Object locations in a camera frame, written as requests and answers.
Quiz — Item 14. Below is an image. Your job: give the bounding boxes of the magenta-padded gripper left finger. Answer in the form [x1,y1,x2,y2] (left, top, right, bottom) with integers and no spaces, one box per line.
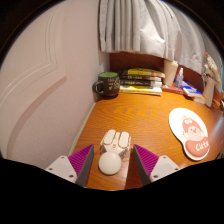
[45,143,96,188]

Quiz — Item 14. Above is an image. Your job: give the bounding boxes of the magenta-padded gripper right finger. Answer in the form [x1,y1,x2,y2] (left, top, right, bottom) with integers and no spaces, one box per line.
[132,143,182,187]

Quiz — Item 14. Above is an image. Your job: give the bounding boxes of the white computer mouse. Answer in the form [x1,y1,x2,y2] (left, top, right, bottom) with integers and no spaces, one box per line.
[97,129,132,176]

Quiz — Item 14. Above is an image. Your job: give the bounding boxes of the white cartoon print mouse pad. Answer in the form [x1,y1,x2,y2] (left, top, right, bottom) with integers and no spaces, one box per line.
[167,107,211,162]

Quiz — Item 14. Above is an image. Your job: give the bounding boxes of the reddish brown book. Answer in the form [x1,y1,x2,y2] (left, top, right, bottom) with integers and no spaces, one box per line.
[161,84,188,96]

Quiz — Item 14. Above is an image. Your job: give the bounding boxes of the yellow and white book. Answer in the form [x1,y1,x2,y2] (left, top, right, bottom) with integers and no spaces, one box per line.
[118,84,164,97]

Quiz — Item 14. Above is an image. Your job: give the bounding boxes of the blue book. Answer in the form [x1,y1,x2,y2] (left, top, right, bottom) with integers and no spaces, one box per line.
[181,80,204,99]

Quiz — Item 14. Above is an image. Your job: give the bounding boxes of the white vase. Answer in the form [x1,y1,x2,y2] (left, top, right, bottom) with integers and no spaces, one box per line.
[201,75,218,109]

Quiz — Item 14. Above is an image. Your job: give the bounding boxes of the thin dark book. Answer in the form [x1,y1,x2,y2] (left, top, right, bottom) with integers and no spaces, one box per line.
[119,79,164,89]
[119,74,164,83]

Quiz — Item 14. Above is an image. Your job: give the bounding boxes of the dark mug with green inside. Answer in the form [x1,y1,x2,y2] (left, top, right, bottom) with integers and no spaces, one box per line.
[92,71,121,98]

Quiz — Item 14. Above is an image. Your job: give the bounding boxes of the white flower bunch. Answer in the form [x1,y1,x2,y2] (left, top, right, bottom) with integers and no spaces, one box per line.
[202,51,223,86]

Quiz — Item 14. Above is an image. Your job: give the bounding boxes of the white pleated curtain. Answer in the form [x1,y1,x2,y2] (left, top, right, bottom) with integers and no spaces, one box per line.
[97,0,222,76]

